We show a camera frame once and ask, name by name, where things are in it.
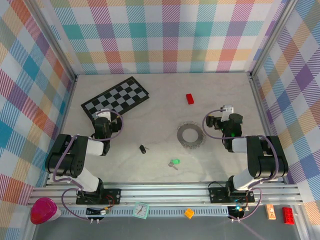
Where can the black power connector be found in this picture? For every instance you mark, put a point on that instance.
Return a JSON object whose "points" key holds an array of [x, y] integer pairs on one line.
{"points": [[235, 212], [95, 212]]}

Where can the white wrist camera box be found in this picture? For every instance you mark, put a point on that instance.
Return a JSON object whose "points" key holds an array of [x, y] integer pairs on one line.
{"points": [[228, 110], [103, 114]]}

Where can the metal keyring disc with rings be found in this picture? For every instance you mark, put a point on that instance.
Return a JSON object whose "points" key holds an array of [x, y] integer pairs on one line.
{"points": [[180, 135]]}

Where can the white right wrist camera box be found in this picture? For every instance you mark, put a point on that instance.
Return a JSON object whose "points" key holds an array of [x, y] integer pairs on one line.
{"points": [[228, 110]]}

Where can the large red toy brick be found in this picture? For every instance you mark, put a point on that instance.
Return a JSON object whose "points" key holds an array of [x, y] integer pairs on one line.
{"points": [[288, 215]]}

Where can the aluminium side rail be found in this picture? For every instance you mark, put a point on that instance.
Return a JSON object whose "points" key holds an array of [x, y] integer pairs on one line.
{"points": [[262, 110], [64, 120]]}

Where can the pink plastic cup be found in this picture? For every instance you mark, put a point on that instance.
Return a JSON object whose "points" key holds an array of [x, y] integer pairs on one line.
{"points": [[42, 211]]}

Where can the black and grey chessboard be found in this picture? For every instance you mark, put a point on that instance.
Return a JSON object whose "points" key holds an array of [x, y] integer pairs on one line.
{"points": [[120, 95]]}

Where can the aluminium mounting rail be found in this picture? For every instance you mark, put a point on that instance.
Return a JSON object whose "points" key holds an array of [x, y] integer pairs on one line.
{"points": [[162, 193]]}

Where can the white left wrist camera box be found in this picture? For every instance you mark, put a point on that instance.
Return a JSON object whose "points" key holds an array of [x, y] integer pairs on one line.
{"points": [[103, 114]]}

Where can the black headed key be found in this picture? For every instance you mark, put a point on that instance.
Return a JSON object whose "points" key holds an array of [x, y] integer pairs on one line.
{"points": [[142, 149]]}

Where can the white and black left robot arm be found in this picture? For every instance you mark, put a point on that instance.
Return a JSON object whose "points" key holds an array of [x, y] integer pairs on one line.
{"points": [[67, 155]]}

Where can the small red toy brick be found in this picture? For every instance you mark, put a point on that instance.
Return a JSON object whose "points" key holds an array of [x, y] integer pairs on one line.
{"points": [[190, 99]]}

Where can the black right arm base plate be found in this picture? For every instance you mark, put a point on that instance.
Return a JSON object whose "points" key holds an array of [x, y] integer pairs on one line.
{"points": [[215, 195]]}

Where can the printed wooden block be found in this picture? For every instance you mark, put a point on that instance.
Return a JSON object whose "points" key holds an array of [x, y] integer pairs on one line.
{"points": [[270, 212]]}

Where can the green headed key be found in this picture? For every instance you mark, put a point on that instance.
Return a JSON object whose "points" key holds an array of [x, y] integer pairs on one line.
{"points": [[175, 161]]}

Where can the teal square clock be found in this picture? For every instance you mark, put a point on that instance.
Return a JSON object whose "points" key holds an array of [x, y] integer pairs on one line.
{"points": [[140, 210]]}

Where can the orange toy brick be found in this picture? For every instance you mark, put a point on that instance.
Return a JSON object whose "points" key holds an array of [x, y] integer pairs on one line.
{"points": [[189, 213]]}

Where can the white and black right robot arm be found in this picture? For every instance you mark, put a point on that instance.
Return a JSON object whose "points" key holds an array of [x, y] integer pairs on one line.
{"points": [[265, 160]]}

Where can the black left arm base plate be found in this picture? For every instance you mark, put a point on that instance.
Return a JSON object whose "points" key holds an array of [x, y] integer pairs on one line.
{"points": [[113, 196]]}

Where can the aluminium frame post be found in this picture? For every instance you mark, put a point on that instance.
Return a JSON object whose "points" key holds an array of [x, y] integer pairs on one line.
{"points": [[272, 37], [53, 40]]}

